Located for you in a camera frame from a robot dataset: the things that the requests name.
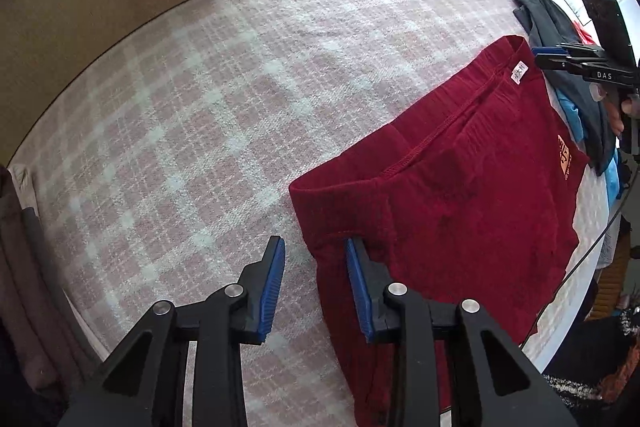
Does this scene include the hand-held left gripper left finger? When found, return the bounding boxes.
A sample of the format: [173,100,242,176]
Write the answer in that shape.
[59,235,286,427]

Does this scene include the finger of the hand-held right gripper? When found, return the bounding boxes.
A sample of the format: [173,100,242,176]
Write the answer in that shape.
[536,56,608,71]
[531,43,607,59]

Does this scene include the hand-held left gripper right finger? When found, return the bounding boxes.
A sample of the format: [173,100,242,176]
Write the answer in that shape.
[345,237,582,427]

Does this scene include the dark red pants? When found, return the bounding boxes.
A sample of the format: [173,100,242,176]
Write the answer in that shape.
[288,35,590,427]

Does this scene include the person's right hand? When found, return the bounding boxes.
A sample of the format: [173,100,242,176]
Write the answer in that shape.
[590,82,640,138]

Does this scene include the dark grey garment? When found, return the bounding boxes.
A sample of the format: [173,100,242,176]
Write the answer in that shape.
[509,0,617,176]

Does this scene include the red garment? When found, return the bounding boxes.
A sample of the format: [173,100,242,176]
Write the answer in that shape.
[572,20,598,46]

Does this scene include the blue garment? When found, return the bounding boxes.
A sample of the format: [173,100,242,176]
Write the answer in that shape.
[554,91,632,204]

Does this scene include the pink plaid bed sheet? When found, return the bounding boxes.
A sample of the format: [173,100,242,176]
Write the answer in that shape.
[10,0,621,427]

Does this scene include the brown cloth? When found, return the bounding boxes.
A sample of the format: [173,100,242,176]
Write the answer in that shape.
[0,164,103,408]

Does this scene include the person's dark patterned clothing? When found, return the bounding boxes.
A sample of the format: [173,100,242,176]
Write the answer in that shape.
[542,227,640,427]

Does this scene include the brown fabric headboard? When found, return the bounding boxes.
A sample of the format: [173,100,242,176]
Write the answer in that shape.
[0,0,235,162]

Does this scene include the thin black cable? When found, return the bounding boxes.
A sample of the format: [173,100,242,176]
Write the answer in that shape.
[519,164,640,350]

